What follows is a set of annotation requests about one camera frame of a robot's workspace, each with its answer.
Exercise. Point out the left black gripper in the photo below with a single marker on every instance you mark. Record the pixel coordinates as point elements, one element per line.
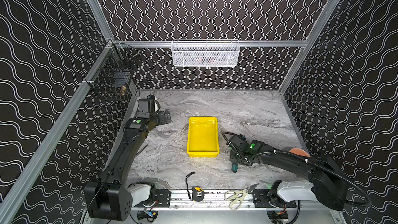
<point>163,117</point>

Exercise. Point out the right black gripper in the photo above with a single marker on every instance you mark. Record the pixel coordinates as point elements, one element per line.
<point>235,155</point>

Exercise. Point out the green handled screwdriver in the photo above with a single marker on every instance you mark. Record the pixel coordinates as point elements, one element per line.
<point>235,167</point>

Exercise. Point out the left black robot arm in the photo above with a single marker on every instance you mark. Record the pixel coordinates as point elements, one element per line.
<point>108,197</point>

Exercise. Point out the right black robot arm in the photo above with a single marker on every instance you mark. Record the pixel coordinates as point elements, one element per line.
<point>322,179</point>

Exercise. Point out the yellow plastic bin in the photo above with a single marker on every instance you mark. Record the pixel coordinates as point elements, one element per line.
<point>203,141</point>

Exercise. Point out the black yellow tape measure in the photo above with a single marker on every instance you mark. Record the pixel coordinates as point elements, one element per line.
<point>196,193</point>

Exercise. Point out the orange bowl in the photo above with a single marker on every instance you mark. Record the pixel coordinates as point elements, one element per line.
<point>299,152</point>

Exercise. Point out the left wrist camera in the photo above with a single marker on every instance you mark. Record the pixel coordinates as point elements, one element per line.
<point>148,105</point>

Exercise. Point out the beige handled scissors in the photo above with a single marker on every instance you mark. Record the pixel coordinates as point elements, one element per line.
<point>236,197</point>

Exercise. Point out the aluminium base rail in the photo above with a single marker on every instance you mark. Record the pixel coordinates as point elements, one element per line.
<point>178,200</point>

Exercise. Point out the white wire mesh basket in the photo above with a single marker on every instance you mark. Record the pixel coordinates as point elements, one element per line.
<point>205,53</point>

